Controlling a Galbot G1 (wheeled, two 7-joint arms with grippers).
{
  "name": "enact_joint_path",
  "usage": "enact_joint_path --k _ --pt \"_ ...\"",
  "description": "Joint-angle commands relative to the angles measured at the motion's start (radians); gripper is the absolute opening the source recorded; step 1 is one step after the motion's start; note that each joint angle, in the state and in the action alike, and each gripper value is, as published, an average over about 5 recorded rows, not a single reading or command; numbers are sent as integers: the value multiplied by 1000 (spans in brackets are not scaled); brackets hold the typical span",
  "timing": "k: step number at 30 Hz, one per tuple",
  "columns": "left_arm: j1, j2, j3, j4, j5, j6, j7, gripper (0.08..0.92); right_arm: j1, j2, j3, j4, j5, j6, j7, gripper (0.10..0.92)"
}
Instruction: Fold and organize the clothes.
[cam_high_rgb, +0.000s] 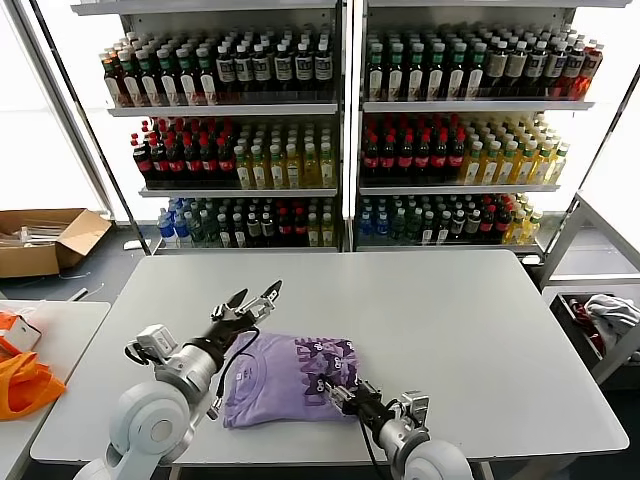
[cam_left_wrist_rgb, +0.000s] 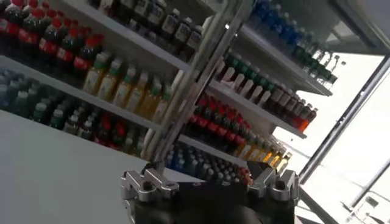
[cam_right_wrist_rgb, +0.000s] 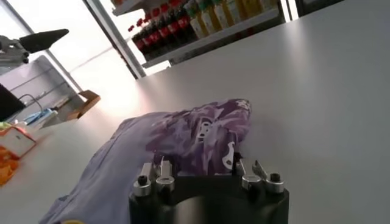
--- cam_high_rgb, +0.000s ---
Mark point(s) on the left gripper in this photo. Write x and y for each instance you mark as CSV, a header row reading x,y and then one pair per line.
x,y
230,332

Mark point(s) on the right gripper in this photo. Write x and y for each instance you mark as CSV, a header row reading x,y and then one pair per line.
x,y
370,410

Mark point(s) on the purple t-shirt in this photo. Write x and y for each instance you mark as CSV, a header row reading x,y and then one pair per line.
x,y
270,380

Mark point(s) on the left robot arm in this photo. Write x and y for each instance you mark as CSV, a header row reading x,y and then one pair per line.
x,y
150,425

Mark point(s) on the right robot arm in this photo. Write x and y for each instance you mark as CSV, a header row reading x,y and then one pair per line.
x,y
435,460

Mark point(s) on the dark bottle white label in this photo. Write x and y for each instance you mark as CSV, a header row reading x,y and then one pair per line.
x,y
428,231
225,232
443,231
240,234

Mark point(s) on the dark bottle grey label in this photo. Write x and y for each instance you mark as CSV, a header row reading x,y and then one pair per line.
x,y
254,229
495,67
516,67
457,222
268,229
472,222

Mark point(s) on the green drink bottle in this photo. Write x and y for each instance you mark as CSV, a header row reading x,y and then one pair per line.
x,y
398,227
196,231
210,231

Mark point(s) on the cola bottle red cap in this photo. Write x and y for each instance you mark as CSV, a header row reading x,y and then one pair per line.
x,y
299,227
456,157
284,227
208,162
503,221
440,157
405,157
160,162
422,157
142,162
192,162
225,161
176,162
488,222
387,157
370,157

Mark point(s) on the blue water bottle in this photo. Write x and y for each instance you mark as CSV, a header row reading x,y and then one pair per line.
x,y
366,227
166,230
181,231
382,227

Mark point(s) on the yellow juice bottle green label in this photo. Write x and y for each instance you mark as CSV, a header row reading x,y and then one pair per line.
x,y
293,171
327,170
327,232
313,232
259,172
310,170
276,172
243,172

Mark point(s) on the small white floor object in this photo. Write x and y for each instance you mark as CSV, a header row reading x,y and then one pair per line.
x,y
132,245

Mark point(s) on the small grey floor strip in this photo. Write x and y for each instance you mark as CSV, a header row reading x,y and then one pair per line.
x,y
77,295

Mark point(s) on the metal drinks shelf unit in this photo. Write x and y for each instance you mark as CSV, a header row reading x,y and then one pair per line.
x,y
475,106
225,110

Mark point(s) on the brown cardboard box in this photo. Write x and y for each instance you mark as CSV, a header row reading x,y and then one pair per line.
x,y
30,260

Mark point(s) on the orange white carton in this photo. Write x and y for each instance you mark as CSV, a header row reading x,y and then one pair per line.
x,y
25,334

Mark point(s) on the clear plastic packets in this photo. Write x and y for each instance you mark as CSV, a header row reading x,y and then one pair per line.
x,y
30,234

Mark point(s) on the orange yellow juice bottle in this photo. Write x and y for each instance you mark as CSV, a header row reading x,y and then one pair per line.
x,y
506,167
490,167
556,166
541,166
472,167
532,225
516,230
524,167

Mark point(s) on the black drink bottle white label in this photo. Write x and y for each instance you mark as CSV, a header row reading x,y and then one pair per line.
x,y
554,65
282,67
322,65
225,70
302,66
535,65
260,67
243,70

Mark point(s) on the orange fabric bag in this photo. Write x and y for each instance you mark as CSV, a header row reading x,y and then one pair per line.
x,y
25,395

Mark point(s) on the black slanted pole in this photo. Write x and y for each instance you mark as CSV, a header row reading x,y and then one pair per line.
x,y
89,125
597,150

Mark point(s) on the red white garment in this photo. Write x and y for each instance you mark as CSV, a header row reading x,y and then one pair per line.
x,y
582,312

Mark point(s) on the reddish brown drink bottle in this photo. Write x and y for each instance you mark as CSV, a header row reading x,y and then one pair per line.
x,y
112,85

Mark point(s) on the grey crumpled garment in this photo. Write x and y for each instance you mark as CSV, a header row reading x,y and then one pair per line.
x,y
612,312

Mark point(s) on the grey slanted metal beam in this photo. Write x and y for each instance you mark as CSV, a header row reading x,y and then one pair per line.
x,y
57,102

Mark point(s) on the red drink bottle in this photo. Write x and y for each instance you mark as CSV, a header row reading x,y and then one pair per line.
x,y
590,67
571,67

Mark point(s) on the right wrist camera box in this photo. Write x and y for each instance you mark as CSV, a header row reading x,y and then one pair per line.
x,y
415,410

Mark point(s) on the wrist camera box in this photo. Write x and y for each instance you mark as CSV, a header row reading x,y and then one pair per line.
x,y
415,410
157,342

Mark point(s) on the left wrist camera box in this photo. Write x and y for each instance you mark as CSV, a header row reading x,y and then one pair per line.
x,y
157,342

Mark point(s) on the grey metal frame cart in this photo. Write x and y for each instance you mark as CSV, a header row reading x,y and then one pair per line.
x,y
563,235

